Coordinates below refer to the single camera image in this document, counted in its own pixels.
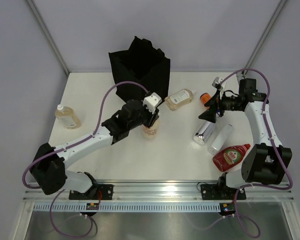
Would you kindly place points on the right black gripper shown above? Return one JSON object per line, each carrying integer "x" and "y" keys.
{"x": 210, "y": 114}

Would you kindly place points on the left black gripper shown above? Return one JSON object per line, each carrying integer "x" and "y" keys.
{"x": 150, "y": 116}

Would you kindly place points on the shiny silver bottle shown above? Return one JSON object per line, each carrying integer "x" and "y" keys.
{"x": 203, "y": 133}

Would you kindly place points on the beige patterned bottle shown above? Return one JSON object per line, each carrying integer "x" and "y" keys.
{"x": 150, "y": 132}

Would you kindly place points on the orange blue bottle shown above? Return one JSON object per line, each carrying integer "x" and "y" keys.
{"x": 204, "y": 98}

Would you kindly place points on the amber soap bottle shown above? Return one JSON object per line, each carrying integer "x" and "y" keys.
{"x": 67, "y": 117}
{"x": 179, "y": 99}

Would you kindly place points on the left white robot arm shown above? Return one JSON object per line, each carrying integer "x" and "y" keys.
{"x": 50, "y": 166}

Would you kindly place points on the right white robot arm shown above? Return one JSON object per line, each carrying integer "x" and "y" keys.
{"x": 267, "y": 162}

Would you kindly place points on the black canvas bag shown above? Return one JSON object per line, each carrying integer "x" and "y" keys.
{"x": 142, "y": 64}

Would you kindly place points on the white frosted bottle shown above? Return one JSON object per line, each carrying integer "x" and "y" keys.
{"x": 219, "y": 140}

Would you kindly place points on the red dish soap bottle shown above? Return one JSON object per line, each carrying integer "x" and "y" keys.
{"x": 230, "y": 157}

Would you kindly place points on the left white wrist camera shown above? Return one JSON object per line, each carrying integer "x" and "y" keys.
{"x": 152, "y": 102}

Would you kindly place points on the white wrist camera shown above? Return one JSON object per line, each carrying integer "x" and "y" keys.
{"x": 217, "y": 83}
{"x": 152, "y": 102}

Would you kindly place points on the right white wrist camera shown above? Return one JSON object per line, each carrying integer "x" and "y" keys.
{"x": 217, "y": 83}

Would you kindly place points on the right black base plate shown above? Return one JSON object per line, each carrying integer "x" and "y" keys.
{"x": 214, "y": 192}

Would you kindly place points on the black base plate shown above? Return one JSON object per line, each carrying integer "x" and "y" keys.
{"x": 214, "y": 192}
{"x": 105, "y": 191}

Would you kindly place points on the aluminium mounting rail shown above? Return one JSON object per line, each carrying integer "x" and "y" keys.
{"x": 183, "y": 191}

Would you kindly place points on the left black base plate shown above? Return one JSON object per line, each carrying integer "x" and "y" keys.
{"x": 105, "y": 191}

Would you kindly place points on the white slotted cable duct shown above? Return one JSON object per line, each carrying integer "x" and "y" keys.
{"x": 126, "y": 207}

